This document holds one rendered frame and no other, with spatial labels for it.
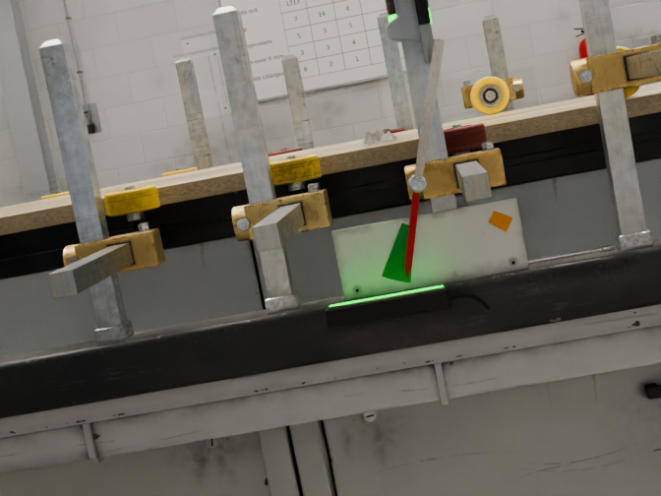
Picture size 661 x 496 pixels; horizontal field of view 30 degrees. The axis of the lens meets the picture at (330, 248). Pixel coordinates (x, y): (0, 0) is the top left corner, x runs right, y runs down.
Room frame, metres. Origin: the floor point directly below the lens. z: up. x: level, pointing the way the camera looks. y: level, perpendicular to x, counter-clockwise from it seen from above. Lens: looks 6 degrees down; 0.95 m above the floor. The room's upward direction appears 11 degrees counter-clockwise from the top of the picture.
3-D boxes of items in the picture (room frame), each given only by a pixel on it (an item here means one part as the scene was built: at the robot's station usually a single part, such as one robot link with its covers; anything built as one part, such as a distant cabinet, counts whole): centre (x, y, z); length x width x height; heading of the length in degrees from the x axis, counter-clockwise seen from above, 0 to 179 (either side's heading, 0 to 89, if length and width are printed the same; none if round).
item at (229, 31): (1.75, 0.08, 0.89); 0.03 x 0.03 x 0.48; 85
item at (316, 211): (1.75, 0.06, 0.83); 0.13 x 0.06 x 0.05; 85
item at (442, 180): (1.73, -0.19, 0.85); 0.13 x 0.06 x 0.05; 85
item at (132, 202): (1.87, 0.28, 0.85); 0.08 x 0.08 x 0.11
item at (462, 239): (1.70, -0.14, 0.75); 0.26 x 0.01 x 0.10; 85
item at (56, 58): (1.77, 0.33, 0.90); 0.03 x 0.03 x 0.48; 85
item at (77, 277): (1.67, 0.30, 0.82); 0.43 x 0.03 x 0.04; 175
